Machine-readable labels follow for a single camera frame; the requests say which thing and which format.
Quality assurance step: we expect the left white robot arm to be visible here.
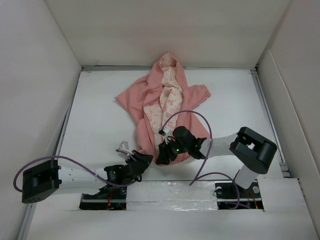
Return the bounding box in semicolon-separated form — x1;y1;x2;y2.
20;150;153;204

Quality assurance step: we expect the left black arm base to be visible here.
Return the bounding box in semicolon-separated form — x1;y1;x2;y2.
79;184;127;211

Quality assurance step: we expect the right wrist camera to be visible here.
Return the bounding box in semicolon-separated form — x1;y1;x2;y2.
158;127;173;141

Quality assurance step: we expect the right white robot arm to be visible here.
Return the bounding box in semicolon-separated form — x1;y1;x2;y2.
155;126;278;197

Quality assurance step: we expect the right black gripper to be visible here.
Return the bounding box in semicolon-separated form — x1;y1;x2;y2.
156;137;190;165

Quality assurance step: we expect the pink hooded jacket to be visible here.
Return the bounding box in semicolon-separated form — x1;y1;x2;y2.
115;53;211;161

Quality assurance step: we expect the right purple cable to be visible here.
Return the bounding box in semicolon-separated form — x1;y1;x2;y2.
159;110;253;210

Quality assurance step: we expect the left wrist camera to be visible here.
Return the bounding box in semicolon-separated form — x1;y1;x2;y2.
115;141;132;157

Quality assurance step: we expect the purple cable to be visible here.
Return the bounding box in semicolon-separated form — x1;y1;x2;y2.
12;149;137;193
159;110;253;210

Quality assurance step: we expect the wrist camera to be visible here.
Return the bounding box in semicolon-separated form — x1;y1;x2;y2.
115;141;132;157
158;127;173;141

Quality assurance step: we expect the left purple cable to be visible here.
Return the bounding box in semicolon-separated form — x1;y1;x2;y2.
12;149;137;193

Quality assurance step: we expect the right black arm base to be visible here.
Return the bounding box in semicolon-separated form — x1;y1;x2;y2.
212;180;264;210

